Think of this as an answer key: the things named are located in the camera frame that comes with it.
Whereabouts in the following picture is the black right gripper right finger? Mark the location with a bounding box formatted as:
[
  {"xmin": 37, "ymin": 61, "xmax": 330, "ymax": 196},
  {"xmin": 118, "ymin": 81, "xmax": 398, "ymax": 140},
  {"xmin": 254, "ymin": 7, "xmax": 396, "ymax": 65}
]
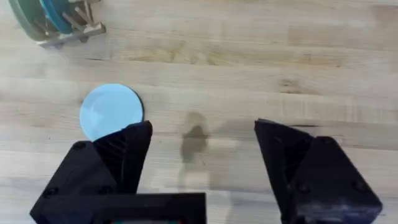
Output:
[{"xmin": 254, "ymin": 118, "xmax": 383, "ymax": 224}]

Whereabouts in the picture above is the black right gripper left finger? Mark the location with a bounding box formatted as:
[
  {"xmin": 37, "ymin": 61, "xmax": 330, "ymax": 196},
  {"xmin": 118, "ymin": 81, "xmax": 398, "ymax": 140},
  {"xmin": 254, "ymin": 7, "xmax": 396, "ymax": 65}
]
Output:
[{"xmin": 29, "ymin": 120, "xmax": 154, "ymax": 224}]

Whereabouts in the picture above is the wooden peg dish rack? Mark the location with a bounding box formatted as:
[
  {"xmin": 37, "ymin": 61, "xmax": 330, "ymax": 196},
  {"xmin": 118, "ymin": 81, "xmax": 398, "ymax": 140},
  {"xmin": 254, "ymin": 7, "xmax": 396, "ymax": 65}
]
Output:
[{"xmin": 36, "ymin": 0, "xmax": 107, "ymax": 50}]

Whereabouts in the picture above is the light blue round plate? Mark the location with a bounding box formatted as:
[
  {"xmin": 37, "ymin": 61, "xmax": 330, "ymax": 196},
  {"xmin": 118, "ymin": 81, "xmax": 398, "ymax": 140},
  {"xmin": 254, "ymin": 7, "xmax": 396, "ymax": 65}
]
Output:
[{"xmin": 79, "ymin": 83, "xmax": 145, "ymax": 142}]

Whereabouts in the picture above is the teal blue round plate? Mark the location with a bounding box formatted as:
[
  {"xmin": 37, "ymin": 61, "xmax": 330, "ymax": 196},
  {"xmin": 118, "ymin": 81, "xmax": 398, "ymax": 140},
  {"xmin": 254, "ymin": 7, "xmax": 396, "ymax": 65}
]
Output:
[{"xmin": 39, "ymin": 0, "xmax": 77, "ymax": 35}]

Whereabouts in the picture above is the green round plate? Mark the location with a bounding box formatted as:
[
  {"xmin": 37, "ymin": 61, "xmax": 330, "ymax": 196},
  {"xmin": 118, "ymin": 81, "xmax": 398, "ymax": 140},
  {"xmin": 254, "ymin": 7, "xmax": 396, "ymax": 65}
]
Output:
[{"xmin": 8, "ymin": 0, "xmax": 50, "ymax": 42}]

